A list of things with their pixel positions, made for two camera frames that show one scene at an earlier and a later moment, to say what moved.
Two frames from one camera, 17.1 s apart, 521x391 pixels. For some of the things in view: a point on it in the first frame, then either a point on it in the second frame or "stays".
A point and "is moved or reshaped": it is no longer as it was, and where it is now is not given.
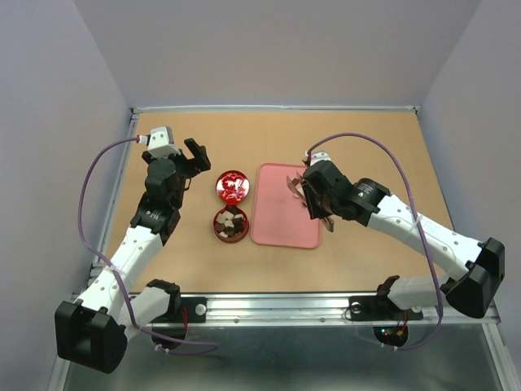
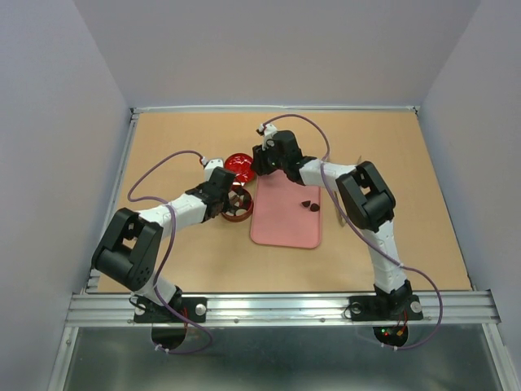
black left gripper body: (186, 169) -> (224, 201)
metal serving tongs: (296, 185) -> (339, 209)
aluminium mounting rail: (246, 310) stays
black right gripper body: (318, 206) -> (268, 160)
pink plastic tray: (278, 217) stays
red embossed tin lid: (232, 186) is moved or reshaped
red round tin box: (231, 223) -> (240, 204)
